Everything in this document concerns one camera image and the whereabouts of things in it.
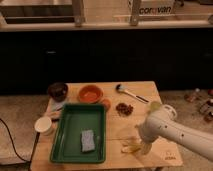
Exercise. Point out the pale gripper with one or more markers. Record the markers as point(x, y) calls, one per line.
point(145, 148)

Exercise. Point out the yellow banana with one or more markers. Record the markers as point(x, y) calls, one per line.
point(130, 145)

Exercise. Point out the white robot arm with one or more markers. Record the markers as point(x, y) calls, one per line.
point(161, 122)

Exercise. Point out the red bowl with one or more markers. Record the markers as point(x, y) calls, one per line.
point(90, 94)

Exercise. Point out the light green cup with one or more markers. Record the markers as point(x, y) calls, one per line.
point(154, 105)

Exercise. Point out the bunch of dark grapes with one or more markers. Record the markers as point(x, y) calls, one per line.
point(124, 109)

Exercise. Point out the blue grey sponge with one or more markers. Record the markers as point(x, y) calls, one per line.
point(87, 140)

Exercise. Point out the small red tomato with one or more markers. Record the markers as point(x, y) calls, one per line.
point(106, 103)

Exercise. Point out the green plastic tray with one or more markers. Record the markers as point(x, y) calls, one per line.
point(74, 120)

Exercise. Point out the white cup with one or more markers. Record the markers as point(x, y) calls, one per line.
point(44, 125)

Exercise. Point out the white corovan box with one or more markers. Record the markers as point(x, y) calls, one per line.
point(156, 7)

